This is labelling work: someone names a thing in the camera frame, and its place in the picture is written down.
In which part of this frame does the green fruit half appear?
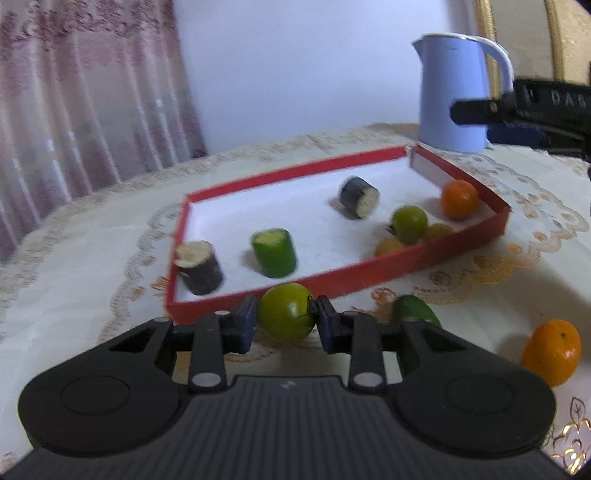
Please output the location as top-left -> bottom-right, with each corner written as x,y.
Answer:
390,295 -> 442,327

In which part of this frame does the small yellow fruit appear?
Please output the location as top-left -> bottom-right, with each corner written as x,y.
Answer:
375,237 -> 407,257

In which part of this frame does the green cucumber piece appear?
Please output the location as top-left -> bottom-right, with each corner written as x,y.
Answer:
250,228 -> 297,278

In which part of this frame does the large orange mandarin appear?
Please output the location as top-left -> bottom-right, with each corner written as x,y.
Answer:
521,319 -> 582,388

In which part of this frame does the small yellow-green fruit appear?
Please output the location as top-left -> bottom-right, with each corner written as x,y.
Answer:
422,223 -> 454,242

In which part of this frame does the blue electric kettle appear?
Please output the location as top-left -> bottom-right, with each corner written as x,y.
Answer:
413,33 -> 514,153

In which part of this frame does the red shallow cardboard tray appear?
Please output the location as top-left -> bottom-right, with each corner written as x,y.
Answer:
165,146 -> 511,324

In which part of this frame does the cream embroidered tablecloth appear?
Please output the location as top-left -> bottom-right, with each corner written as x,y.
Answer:
1,124 -> 590,470

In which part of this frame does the pink patterned curtain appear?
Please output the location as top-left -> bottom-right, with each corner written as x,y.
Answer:
1,1 -> 205,259

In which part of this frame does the gold mirror frame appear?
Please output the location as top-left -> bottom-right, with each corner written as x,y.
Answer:
472,0 -> 565,80

